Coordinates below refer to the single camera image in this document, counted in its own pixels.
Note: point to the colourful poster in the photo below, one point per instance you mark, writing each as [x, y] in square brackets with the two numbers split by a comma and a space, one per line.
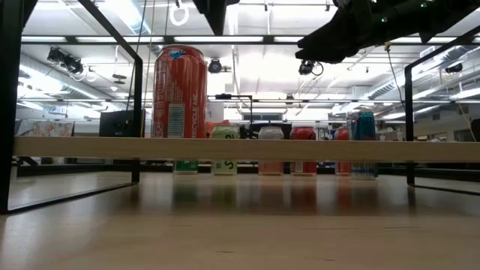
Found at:
[45, 128]

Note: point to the silver and orange beverage can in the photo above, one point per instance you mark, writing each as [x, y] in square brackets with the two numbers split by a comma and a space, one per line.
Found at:
[270, 133]

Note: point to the red can with QR code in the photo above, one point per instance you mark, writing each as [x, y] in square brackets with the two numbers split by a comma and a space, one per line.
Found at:
[341, 134]

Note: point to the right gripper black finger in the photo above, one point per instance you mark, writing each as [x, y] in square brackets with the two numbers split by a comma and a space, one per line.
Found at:
[330, 45]

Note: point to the black metal shelf frame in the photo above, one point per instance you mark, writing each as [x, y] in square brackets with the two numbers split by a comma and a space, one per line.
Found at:
[240, 149]

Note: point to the light green Sanzo can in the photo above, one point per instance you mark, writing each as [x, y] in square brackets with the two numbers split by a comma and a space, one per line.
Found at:
[225, 133]

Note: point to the black ceiling spotlight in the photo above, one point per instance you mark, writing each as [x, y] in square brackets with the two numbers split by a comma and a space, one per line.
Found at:
[305, 67]
[453, 68]
[215, 66]
[69, 63]

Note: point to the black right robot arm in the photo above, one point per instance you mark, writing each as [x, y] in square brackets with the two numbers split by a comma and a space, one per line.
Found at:
[450, 15]

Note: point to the black rig frame with lights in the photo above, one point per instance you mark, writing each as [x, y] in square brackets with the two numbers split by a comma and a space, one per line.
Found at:
[168, 39]

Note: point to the black box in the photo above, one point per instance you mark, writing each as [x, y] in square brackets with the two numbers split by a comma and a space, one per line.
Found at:
[120, 125]

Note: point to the red can with black label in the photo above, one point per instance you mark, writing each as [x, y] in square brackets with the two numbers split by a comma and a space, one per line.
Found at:
[303, 133]

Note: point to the orange fabric object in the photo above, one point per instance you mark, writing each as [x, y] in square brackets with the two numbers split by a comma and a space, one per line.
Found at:
[221, 123]

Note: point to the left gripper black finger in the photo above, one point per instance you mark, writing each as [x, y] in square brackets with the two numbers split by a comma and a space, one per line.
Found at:
[217, 15]

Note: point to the red can recycle me print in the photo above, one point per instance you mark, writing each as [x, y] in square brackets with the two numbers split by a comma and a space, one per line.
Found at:
[180, 93]

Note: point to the slim silver blue beverage can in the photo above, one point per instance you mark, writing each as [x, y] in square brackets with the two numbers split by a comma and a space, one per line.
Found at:
[363, 125]

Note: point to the dark green soda can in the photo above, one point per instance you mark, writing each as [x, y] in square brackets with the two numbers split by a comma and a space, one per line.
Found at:
[185, 167]

